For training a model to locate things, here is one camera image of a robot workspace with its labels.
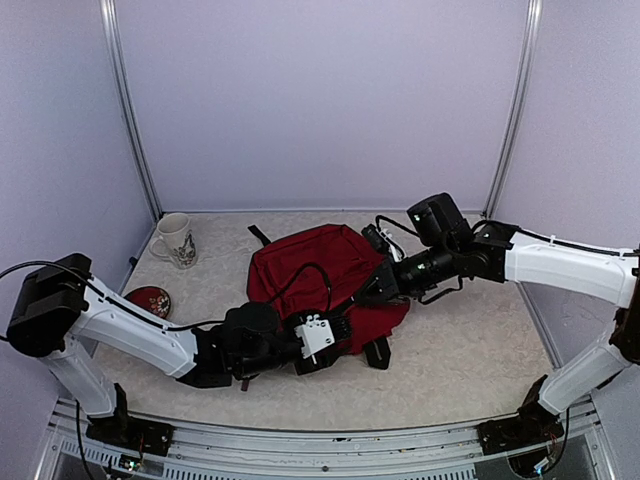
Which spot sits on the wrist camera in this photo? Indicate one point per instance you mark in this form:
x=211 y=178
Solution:
x=381 y=241
x=317 y=332

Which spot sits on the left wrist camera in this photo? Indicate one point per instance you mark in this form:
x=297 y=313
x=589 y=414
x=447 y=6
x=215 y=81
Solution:
x=317 y=332

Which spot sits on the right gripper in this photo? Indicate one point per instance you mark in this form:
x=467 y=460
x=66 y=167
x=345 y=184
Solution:
x=389 y=283

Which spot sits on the right aluminium frame post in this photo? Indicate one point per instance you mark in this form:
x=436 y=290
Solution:
x=517 y=105

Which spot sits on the red backpack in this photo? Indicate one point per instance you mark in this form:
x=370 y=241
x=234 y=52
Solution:
x=318 y=270

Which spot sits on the left aluminium frame post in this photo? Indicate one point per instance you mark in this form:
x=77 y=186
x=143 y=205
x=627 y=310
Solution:
x=112 y=35

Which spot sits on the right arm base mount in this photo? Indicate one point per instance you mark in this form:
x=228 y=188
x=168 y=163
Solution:
x=497 y=436

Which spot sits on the red patterned dish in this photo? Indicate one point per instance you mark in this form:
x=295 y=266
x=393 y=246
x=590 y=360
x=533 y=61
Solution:
x=152 y=299

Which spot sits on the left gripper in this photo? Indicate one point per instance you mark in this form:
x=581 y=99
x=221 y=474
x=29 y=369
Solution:
x=319 y=363

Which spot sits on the front aluminium rail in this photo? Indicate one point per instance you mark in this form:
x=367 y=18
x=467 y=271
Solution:
x=208 y=451

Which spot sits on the white ceramic mug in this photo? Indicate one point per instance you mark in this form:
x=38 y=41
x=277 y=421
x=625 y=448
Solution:
x=175 y=241

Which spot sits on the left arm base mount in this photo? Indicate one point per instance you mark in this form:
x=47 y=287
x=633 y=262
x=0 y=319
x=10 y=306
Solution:
x=140 y=435

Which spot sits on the aluminium frame post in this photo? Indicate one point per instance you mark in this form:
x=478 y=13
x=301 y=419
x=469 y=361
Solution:
x=517 y=105
x=112 y=35

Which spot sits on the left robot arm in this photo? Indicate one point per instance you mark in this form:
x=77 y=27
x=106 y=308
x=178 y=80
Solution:
x=61 y=302

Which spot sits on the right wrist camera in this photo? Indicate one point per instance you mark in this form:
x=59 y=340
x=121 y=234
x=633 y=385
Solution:
x=381 y=241

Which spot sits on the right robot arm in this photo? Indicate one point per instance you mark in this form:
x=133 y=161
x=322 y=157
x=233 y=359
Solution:
x=501 y=252

